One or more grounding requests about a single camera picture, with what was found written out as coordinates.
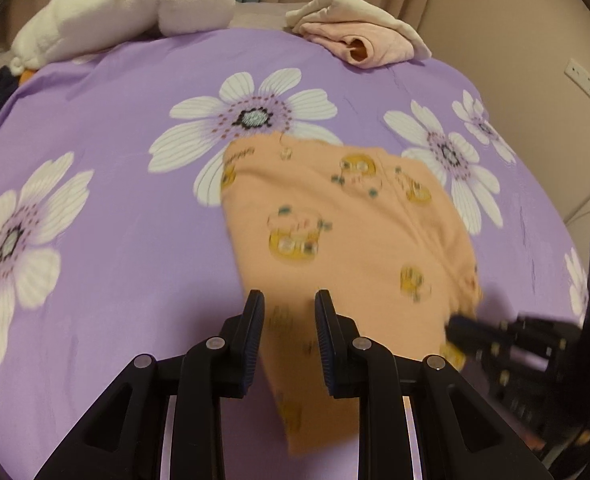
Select orange cartoon print shirt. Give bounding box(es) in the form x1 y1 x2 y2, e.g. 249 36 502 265
221 132 484 457

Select purple floral bedsheet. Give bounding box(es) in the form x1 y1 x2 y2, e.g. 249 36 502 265
0 27 590 480

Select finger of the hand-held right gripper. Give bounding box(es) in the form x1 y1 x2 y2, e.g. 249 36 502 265
446 313 513 359

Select white plush pillow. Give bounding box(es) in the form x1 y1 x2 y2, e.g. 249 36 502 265
10 0 237 72

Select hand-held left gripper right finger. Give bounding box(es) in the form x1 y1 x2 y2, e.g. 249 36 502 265
314 290 556 480

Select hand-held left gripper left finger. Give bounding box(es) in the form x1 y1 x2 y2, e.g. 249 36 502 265
34 290 266 480

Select pink folded clothes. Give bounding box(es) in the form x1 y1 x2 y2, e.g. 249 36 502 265
285 0 434 69

